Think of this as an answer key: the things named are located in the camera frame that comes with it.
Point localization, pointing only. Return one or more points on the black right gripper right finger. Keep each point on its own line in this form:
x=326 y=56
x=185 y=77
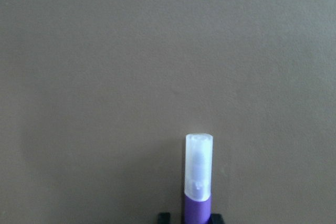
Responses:
x=216 y=219

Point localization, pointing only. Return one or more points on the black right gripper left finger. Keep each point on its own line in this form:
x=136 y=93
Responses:
x=164 y=218

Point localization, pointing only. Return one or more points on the purple highlighter pen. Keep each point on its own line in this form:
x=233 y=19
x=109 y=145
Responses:
x=198 y=177

